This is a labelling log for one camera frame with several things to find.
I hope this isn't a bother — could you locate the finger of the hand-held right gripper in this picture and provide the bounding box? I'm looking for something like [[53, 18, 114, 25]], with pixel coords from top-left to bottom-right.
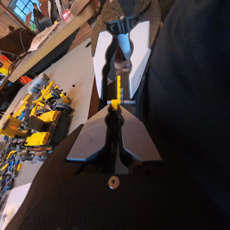
[[128, 20, 152, 99], [92, 31, 117, 100]]

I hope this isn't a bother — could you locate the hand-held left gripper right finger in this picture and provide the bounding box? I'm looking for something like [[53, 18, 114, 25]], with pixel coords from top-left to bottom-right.
[[119, 106, 162, 162]]

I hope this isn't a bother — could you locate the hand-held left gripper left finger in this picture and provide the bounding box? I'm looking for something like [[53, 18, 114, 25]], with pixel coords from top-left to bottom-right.
[[66, 105, 111, 161]]

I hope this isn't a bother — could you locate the grey toy axle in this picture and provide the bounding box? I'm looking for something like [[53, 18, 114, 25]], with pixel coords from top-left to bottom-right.
[[107, 100, 136, 104]]

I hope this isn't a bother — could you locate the grey desk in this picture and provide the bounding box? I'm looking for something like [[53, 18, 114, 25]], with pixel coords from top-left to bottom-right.
[[0, 37, 101, 230]]

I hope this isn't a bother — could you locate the person's right hand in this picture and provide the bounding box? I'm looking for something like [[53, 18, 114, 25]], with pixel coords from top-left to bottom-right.
[[115, 60, 130, 72]]

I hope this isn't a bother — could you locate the grey table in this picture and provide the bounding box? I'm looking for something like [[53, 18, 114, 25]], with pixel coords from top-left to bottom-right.
[[8, 0, 99, 83]]

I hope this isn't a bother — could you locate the small red box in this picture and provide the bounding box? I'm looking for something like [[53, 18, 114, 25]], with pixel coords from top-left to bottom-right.
[[61, 10, 71, 21]]

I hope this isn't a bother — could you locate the yellow toy vehicle model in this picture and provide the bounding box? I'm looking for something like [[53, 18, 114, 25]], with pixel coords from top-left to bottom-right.
[[0, 102, 74, 162]]

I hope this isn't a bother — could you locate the white paper sheet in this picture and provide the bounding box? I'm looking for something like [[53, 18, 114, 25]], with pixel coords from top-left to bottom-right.
[[28, 23, 60, 53]]

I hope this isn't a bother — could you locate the black swivel chair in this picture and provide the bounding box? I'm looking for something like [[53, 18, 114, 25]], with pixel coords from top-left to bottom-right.
[[35, 17, 53, 31]]

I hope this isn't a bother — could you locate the grey toy battery box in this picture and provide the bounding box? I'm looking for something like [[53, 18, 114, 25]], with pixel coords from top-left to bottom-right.
[[28, 73, 50, 94]]

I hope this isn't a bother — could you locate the orange black patterned object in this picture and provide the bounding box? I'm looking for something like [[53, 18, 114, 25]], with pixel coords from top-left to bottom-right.
[[19, 76, 33, 84]]

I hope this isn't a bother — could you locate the pile of loose toy pieces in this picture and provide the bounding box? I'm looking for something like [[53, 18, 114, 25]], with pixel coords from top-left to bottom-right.
[[0, 81, 70, 207]]

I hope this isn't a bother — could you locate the orange plastic block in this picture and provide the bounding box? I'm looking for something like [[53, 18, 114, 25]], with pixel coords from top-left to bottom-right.
[[0, 55, 13, 67]]

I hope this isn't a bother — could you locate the instruction booklet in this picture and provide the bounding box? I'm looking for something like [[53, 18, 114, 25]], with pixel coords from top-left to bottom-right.
[[0, 183, 32, 230]]

